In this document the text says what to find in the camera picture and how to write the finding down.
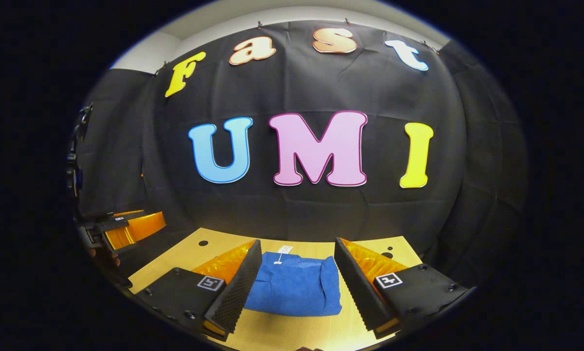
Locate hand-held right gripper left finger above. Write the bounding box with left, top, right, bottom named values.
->
left=135, top=239, right=263, bottom=342

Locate black backdrop cloth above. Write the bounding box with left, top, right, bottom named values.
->
left=73, top=19, right=529, bottom=288

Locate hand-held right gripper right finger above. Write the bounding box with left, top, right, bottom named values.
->
left=334, top=237, right=477, bottom=339

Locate blue jacket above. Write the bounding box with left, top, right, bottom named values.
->
left=243, top=245, right=343, bottom=317

